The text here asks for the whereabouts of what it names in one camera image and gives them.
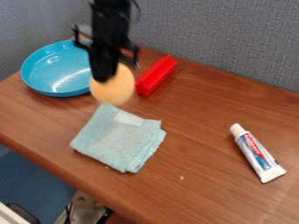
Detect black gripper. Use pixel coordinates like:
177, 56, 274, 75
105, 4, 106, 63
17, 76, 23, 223
72, 0, 140, 82

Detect yellow orange ball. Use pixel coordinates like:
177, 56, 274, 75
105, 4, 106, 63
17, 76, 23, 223
89, 63, 134, 106

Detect blue plate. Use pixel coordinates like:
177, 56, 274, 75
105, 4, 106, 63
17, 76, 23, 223
21, 40, 90, 97

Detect red plastic block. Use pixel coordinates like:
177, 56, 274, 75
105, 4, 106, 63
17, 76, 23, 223
134, 55, 177, 97

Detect light blue folded cloth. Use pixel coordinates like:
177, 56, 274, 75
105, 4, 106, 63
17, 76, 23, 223
69, 104, 166, 173

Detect white toothpaste tube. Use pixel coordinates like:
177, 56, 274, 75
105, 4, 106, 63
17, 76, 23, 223
229, 123, 285, 184

